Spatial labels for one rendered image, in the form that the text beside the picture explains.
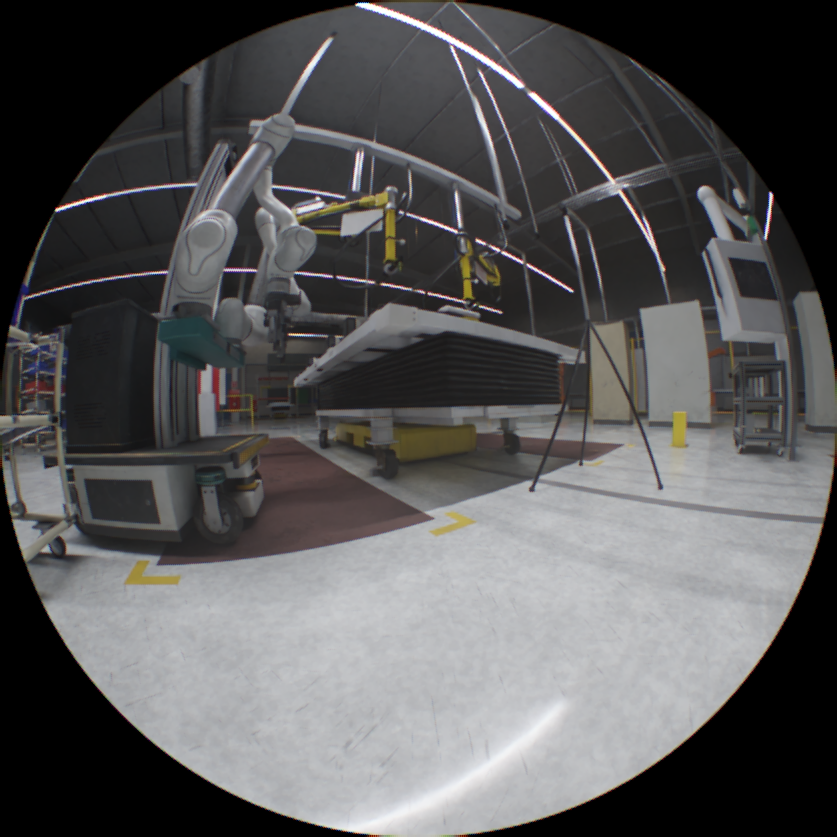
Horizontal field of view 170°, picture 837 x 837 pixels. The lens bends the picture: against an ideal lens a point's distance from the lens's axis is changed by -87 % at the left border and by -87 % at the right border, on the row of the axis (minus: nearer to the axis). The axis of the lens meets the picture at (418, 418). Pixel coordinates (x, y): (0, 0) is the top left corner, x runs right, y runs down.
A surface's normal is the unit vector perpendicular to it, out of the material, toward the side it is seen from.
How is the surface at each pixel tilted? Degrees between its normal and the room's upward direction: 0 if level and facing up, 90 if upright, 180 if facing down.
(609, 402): 90
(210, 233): 96
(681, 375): 90
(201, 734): 0
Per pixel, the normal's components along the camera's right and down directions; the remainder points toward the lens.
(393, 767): -0.03, -1.00
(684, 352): -0.85, 0.05
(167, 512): 0.37, 0.03
